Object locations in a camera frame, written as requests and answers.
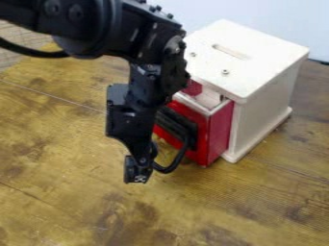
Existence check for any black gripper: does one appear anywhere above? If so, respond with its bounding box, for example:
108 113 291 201
105 84 158 184

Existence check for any black drawer handle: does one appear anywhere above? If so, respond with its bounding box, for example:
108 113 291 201
152 107 198 174

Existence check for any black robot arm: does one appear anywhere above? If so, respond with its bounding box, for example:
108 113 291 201
0 0 188 183

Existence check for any white wooden box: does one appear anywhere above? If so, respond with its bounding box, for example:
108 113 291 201
184 19 310 162

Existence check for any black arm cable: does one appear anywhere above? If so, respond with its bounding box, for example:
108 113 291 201
0 37 72 60

